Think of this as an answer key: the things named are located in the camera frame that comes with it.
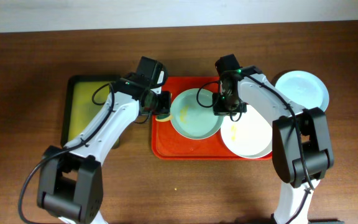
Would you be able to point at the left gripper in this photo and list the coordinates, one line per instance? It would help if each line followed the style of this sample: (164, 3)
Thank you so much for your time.
(164, 102)

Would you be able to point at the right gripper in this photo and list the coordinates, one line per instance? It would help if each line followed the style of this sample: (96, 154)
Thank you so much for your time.
(219, 109)

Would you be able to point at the yellow green sponge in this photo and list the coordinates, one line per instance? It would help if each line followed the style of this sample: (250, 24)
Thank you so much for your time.
(163, 117)

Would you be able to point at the mint green plate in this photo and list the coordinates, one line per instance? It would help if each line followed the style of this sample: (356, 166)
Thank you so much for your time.
(192, 120)

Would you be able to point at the white plate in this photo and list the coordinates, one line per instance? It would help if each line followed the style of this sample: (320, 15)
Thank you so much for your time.
(250, 137)

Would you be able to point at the light blue plate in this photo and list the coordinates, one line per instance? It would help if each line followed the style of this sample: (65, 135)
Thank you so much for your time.
(304, 88)

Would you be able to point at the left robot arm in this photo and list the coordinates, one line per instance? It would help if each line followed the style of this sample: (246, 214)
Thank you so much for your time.
(71, 183)

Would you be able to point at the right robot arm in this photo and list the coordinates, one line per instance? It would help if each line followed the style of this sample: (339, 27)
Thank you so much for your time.
(301, 146)

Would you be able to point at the red plastic tray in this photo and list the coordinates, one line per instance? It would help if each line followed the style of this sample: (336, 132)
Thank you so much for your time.
(169, 144)

